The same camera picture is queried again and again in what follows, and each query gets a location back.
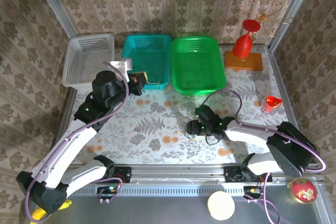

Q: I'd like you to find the wooden block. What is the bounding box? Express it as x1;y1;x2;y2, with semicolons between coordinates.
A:
224;50;264;72

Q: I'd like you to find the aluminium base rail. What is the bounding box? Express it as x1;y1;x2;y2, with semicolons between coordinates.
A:
62;163;325;186

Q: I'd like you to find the white plastic basket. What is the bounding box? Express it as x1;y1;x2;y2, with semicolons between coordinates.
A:
62;34;116;89

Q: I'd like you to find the black connector board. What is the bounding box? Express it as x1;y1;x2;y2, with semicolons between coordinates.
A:
243;185;264;200
96;186;122;200

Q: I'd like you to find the round cream disc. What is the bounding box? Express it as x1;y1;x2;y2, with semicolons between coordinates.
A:
207;191;235;221

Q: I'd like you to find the round red tin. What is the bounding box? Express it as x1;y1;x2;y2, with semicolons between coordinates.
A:
287;177;318;204

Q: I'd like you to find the yellow banana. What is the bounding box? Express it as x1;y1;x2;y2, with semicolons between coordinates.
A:
30;199;72;223

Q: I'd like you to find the red goblet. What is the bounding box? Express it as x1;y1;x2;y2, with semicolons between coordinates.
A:
232;19;261;59

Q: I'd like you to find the gold wire ornament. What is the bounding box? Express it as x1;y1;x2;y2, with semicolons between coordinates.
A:
234;0;294;38

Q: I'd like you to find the green plastic basket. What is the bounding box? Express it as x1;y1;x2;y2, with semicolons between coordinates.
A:
171;36;227;95

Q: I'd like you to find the teal plastic basket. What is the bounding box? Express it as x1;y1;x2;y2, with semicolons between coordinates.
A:
121;34;172;90

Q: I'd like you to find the clear glass with red filling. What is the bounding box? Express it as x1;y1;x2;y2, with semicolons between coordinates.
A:
260;94;283;114

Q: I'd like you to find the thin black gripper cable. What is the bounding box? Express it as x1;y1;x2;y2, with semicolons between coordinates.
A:
204;132;222;146

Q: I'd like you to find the aluminium frame post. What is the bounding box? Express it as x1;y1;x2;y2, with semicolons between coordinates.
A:
30;0;79;40
267;0;321;50

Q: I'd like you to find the floral table cover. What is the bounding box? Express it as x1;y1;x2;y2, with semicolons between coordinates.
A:
65;45;297;164

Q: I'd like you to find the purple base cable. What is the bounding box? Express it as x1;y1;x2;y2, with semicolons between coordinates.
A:
98;177;123;201
258;173;281;224

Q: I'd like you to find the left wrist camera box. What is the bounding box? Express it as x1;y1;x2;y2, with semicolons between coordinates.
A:
109;57;133;82

